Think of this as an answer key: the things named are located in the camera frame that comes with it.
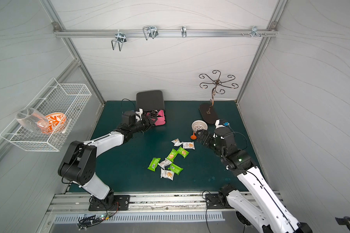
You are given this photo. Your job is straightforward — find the black pink drawer cabinet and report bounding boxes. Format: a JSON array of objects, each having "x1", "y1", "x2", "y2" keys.
[{"x1": 135, "y1": 90, "x2": 166, "y2": 126}]

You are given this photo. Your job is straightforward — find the pink top drawer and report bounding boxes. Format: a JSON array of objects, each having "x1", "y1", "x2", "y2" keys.
[{"x1": 157, "y1": 110, "x2": 165, "y2": 120}]

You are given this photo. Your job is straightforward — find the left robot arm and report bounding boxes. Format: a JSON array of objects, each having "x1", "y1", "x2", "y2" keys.
[{"x1": 58, "y1": 111, "x2": 158, "y2": 209}]

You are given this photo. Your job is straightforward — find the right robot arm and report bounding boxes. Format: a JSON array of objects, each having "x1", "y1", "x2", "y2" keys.
[{"x1": 192, "y1": 120, "x2": 312, "y2": 233}]

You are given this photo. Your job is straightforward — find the white cookie packet upper right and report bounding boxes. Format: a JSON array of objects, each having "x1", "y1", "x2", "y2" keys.
[{"x1": 182, "y1": 142, "x2": 195, "y2": 150}]

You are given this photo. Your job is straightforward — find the black metal jewelry stand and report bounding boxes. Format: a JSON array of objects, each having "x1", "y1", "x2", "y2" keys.
[{"x1": 199, "y1": 70, "x2": 239, "y2": 124}]

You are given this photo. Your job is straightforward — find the green cookie packet upper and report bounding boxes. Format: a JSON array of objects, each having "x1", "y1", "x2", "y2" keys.
[{"x1": 177, "y1": 147, "x2": 189, "y2": 158}]

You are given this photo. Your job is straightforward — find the green cookie packet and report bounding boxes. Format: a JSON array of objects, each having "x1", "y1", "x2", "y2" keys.
[
  {"x1": 147, "y1": 158, "x2": 161, "y2": 171},
  {"x1": 166, "y1": 149, "x2": 178, "y2": 163},
  {"x1": 177, "y1": 147, "x2": 189, "y2": 158},
  {"x1": 168, "y1": 163, "x2": 183, "y2": 175}
]

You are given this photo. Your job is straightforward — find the white cookie packet small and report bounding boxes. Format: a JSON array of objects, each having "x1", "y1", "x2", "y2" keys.
[{"x1": 172, "y1": 138, "x2": 182, "y2": 147}]

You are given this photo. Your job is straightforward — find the green cookie packet centre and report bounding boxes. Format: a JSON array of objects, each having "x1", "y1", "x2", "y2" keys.
[{"x1": 166, "y1": 149, "x2": 178, "y2": 163}]

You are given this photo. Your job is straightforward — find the green cookie packet lower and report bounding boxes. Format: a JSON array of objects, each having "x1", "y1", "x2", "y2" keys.
[{"x1": 168, "y1": 163, "x2": 183, "y2": 175}]

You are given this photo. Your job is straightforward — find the green cookie packet far left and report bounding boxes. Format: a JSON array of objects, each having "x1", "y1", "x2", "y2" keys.
[{"x1": 147, "y1": 158, "x2": 161, "y2": 171}]

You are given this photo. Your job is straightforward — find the white cookie packet middle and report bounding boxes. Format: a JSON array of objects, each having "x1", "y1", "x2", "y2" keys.
[{"x1": 158, "y1": 159, "x2": 172, "y2": 170}]

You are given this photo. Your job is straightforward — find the white cookie packet bottom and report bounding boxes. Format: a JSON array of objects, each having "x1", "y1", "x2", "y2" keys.
[{"x1": 160, "y1": 169, "x2": 175, "y2": 181}]

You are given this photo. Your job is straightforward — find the orange patterned bowl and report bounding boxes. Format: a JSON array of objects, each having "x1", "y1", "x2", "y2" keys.
[{"x1": 42, "y1": 112, "x2": 67, "y2": 134}]

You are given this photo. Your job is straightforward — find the metal double hook left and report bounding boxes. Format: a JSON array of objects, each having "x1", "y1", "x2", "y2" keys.
[{"x1": 111, "y1": 31, "x2": 127, "y2": 51}]

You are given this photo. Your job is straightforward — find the metal hook middle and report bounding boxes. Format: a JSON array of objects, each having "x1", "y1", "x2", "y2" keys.
[{"x1": 143, "y1": 26, "x2": 158, "y2": 40}]

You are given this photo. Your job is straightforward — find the metal hook small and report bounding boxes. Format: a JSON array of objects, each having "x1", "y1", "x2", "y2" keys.
[{"x1": 181, "y1": 26, "x2": 187, "y2": 38}]

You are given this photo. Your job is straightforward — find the clear glass cup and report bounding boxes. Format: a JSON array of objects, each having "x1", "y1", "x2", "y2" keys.
[{"x1": 15, "y1": 108, "x2": 49, "y2": 134}]

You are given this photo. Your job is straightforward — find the metal hook right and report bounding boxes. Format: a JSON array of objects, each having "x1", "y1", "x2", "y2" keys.
[{"x1": 241, "y1": 26, "x2": 266, "y2": 38}]

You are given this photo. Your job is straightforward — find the white strainer orange handle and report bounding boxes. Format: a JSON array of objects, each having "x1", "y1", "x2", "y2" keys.
[{"x1": 191, "y1": 120, "x2": 208, "y2": 140}]

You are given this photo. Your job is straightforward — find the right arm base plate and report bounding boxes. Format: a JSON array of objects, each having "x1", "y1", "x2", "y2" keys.
[{"x1": 204, "y1": 193, "x2": 227, "y2": 209}]

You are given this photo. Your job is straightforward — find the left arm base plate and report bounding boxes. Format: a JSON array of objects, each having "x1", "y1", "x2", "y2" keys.
[{"x1": 88, "y1": 195, "x2": 131, "y2": 211}]

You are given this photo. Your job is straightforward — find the white wire basket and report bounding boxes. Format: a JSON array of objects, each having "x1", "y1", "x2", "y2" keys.
[{"x1": 0, "y1": 78, "x2": 91, "y2": 152}]

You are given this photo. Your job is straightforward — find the metal rail bar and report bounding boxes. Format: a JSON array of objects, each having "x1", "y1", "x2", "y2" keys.
[{"x1": 54, "y1": 28, "x2": 279, "y2": 38}]

